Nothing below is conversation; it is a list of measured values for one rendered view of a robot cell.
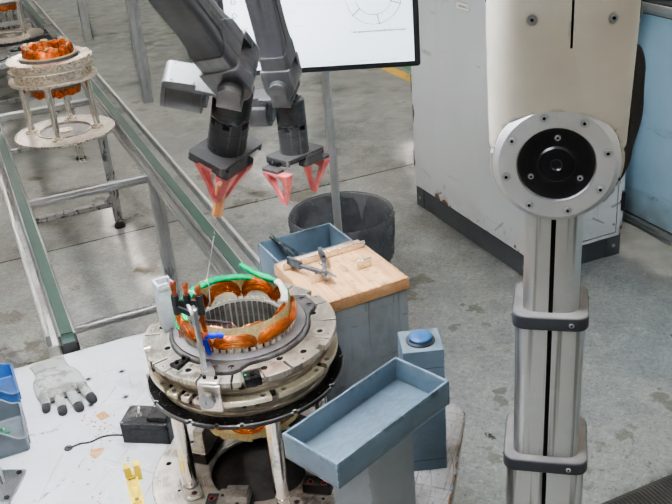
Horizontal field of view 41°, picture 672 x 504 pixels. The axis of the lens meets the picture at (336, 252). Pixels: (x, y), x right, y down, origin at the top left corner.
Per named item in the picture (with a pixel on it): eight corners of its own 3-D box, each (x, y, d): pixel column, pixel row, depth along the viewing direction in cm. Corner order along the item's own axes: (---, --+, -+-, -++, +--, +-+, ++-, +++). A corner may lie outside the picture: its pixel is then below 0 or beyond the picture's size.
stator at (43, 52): (29, 90, 352) (17, 40, 343) (86, 82, 356) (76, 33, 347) (25, 105, 333) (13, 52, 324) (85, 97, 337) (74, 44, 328)
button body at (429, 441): (408, 472, 159) (402, 353, 148) (403, 447, 166) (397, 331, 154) (447, 467, 160) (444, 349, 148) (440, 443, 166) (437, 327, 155)
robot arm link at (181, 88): (242, 92, 116) (254, 40, 119) (154, 75, 115) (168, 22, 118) (238, 140, 126) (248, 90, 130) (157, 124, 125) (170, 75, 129)
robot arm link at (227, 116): (253, 93, 122) (258, 73, 126) (203, 83, 121) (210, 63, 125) (246, 135, 126) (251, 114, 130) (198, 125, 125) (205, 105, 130)
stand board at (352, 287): (274, 274, 175) (273, 263, 174) (358, 249, 183) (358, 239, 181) (318, 317, 159) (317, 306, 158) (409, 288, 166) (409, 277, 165)
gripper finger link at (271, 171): (265, 205, 176) (259, 160, 172) (290, 193, 181) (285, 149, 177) (289, 212, 172) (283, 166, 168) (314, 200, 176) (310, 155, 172)
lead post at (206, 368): (204, 379, 135) (192, 312, 130) (199, 370, 137) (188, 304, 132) (215, 375, 135) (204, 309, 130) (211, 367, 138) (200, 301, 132)
